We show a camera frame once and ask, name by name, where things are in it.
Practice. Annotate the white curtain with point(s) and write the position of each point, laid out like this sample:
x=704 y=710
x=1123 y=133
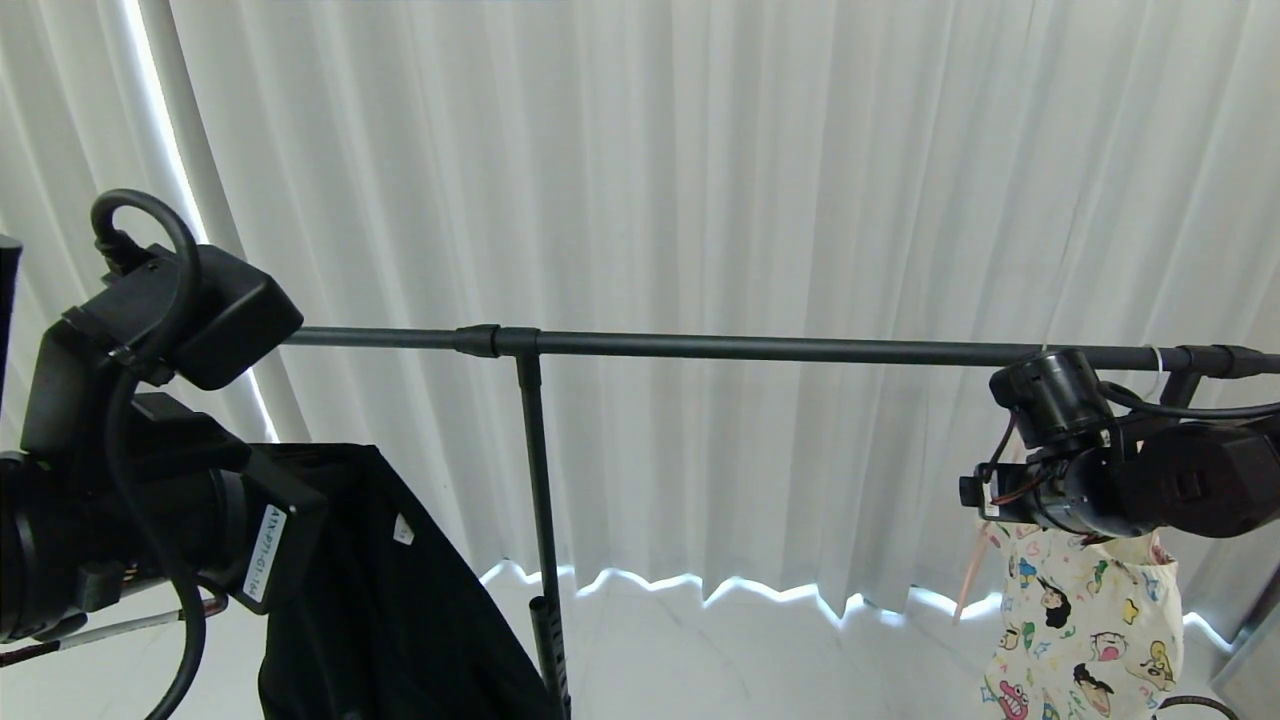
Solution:
x=650 y=150

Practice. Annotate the white laundry basket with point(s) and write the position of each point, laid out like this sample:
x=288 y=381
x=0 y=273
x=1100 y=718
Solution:
x=1195 y=702

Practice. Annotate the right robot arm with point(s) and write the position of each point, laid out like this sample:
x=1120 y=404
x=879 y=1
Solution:
x=1210 y=480

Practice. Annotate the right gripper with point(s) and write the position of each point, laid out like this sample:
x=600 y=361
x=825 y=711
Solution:
x=1080 y=495

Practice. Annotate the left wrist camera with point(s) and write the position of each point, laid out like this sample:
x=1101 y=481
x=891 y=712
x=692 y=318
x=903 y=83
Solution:
x=220 y=320

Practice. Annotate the black clothes rack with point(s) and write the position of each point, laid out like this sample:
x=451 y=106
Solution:
x=750 y=348

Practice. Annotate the black garment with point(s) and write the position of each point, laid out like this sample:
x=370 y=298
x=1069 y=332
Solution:
x=400 y=620

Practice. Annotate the cream printed garment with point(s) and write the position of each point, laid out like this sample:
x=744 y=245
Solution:
x=1080 y=620

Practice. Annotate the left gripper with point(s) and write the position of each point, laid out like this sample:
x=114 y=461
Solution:
x=150 y=520

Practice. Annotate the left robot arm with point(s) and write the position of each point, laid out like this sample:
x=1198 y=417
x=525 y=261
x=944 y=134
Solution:
x=8 y=300

